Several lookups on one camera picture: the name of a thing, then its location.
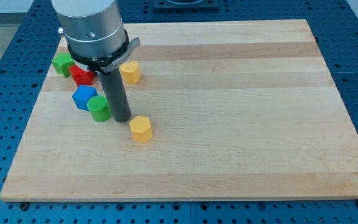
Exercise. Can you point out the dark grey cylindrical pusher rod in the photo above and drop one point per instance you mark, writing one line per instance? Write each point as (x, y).
(115, 93)

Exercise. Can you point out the yellow hexagon block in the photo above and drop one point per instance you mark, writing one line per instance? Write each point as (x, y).
(141, 129)

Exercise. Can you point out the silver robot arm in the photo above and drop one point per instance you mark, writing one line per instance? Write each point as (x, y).
(97, 41)

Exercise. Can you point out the blue cube block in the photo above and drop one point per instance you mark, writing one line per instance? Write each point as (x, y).
(82, 95)

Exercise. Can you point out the yellow heart block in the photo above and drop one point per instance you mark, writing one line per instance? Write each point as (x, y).
(130, 72)

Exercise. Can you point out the green cylinder block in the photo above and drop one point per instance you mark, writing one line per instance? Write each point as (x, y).
(99, 108)

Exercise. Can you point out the red block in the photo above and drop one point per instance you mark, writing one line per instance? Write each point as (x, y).
(80, 76)

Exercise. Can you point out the green star block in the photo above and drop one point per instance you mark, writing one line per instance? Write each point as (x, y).
(62, 62)

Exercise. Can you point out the black mounting plate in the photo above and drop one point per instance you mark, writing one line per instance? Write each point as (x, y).
(185, 4)

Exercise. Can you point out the wooden board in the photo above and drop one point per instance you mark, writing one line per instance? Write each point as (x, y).
(239, 110)

